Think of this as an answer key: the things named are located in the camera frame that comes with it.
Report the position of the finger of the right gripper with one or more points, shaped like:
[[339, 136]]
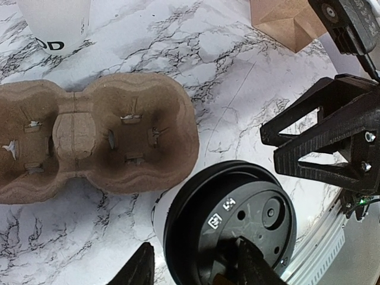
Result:
[[323, 98]]

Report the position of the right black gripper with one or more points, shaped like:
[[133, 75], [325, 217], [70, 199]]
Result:
[[360, 174]]

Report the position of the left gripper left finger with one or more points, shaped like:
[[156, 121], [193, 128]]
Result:
[[139, 270]]

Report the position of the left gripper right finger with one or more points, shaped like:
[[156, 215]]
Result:
[[252, 269]]

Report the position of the black plastic cup lid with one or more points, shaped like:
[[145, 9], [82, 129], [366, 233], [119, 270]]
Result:
[[219, 207]]

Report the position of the brown paper bag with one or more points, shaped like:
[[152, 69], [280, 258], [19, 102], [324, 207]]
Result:
[[293, 23]]

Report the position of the brown cardboard cup carrier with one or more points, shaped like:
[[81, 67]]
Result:
[[124, 133]]

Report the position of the stacked white paper cups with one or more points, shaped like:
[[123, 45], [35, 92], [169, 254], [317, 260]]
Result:
[[59, 27]]

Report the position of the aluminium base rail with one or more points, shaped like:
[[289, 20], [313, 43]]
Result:
[[318, 250]]

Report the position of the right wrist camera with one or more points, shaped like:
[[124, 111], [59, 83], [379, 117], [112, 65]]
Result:
[[353, 27]]

